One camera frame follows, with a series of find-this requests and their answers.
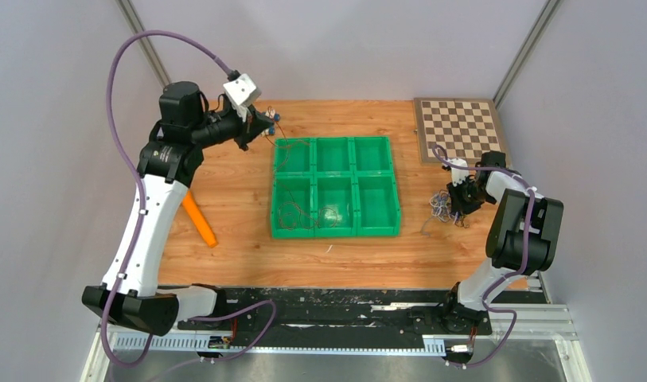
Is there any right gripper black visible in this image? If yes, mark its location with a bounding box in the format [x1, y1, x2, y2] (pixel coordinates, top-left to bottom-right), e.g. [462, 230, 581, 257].
[446, 176, 493, 216]

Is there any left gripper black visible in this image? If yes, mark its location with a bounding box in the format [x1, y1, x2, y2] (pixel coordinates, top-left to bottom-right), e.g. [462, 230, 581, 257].
[189, 103, 274, 151]

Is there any multicolour cable bundle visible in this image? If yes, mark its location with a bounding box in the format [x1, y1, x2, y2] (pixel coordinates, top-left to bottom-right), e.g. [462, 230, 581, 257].
[419, 189, 472, 237]

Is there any red wire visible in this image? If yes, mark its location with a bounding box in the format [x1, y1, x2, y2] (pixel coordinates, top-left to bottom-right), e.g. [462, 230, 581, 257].
[270, 123, 340, 232]

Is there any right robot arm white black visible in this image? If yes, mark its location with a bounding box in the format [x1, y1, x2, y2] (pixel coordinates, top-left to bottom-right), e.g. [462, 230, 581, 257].
[439, 151, 563, 333]

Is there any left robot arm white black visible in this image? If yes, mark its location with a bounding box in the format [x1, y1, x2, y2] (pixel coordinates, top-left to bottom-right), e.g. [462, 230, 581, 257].
[81, 74, 273, 336]

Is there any white blue toy car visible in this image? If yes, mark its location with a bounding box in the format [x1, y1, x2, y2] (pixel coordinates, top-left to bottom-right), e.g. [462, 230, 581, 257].
[265, 107, 280, 135]

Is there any wooden chessboard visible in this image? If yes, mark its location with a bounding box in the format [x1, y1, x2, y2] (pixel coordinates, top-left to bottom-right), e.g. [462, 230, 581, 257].
[413, 97, 513, 168]

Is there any green six-compartment tray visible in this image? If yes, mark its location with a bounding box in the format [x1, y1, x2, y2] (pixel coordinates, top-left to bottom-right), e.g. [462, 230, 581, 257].
[270, 136, 402, 239]

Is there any orange plastic carrot toy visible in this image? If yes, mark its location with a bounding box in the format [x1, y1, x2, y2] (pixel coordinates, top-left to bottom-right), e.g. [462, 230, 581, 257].
[181, 190, 218, 248]

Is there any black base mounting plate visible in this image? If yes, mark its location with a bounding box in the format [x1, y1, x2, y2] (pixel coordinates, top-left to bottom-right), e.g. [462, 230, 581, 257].
[177, 287, 472, 350]

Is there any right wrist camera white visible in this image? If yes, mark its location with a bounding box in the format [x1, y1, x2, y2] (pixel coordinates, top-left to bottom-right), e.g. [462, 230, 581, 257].
[447, 158, 470, 186]

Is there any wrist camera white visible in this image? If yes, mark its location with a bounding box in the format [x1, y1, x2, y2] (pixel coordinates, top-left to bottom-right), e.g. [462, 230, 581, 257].
[447, 158, 470, 186]
[223, 74, 262, 122]

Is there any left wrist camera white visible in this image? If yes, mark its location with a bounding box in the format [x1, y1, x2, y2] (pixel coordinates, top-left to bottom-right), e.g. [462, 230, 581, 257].
[223, 74, 262, 122]

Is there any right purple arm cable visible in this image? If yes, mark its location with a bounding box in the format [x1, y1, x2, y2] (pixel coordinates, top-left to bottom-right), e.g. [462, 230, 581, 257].
[432, 143, 538, 369]

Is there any aluminium frame rail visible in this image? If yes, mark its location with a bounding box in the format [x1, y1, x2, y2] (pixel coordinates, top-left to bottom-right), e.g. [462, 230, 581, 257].
[99, 263, 580, 338]

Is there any slotted grey cable duct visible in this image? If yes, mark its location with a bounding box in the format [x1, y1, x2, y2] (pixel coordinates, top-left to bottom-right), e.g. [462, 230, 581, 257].
[111, 332, 446, 357]

